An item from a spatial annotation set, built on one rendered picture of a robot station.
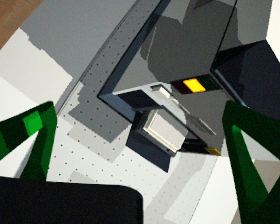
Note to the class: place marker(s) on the white sheet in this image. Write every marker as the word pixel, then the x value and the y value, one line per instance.
pixel 168 127

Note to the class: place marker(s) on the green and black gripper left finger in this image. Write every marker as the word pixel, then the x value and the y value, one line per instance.
pixel 17 129

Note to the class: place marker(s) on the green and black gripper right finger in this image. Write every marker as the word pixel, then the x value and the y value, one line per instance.
pixel 256 205

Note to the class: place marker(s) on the grey perforated base plate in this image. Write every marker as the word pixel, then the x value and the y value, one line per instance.
pixel 89 145

